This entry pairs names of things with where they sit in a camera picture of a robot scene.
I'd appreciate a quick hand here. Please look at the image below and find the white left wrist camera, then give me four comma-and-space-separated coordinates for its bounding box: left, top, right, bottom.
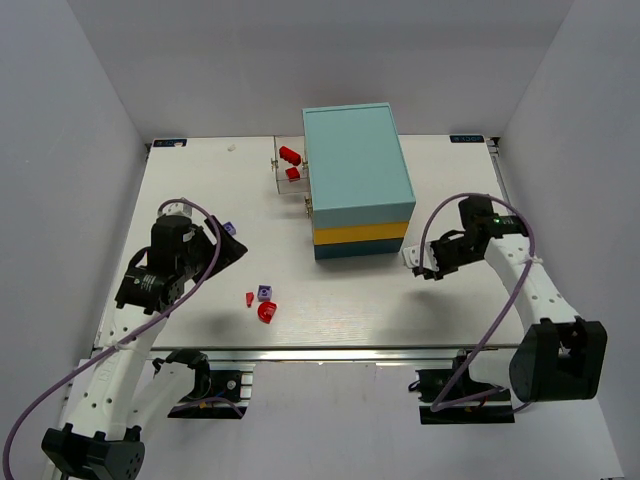
157, 198, 193, 219

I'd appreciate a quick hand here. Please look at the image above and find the red half-round lego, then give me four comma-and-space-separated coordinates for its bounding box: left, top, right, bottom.
257, 301, 278, 324

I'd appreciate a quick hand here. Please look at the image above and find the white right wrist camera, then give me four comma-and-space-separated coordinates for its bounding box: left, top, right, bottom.
402, 243, 439, 273

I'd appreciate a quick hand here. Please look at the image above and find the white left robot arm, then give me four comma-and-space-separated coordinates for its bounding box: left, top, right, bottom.
42, 214, 247, 479

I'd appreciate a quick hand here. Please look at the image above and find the stacked teal yellow drawer cabinet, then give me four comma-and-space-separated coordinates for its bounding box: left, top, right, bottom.
302, 103, 416, 261

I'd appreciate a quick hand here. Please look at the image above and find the blue label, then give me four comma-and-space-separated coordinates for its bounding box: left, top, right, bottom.
449, 135, 485, 143
152, 138, 187, 148

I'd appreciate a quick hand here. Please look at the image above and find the blue label left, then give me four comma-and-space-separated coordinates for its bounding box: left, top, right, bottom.
152, 138, 187, 148

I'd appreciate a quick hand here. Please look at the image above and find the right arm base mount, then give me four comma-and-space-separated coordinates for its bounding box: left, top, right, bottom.
408, 352, 516, 426

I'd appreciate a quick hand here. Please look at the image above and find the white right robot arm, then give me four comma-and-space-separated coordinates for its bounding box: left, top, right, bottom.
411, 193, 608, 412

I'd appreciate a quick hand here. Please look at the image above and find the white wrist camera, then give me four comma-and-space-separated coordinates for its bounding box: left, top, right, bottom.
157, 198, 193, 219
402, 243, 439, 273

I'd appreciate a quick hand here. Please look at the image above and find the red stud lego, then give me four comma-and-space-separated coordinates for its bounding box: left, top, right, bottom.
285, 167, 300, 181

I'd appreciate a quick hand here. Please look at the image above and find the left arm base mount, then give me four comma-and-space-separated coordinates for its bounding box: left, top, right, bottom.
152, 349, 247, 420

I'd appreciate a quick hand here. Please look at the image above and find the blue label right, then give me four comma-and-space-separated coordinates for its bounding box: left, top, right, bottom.
449, 135, 485, 143

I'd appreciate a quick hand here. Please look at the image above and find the transparent orange-slot drawer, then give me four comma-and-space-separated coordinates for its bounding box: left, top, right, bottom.
271, 136, 310, 195

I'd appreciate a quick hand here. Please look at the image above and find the red transparent rectangular lego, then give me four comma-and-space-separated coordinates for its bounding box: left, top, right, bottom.
278, 146, 302, 166

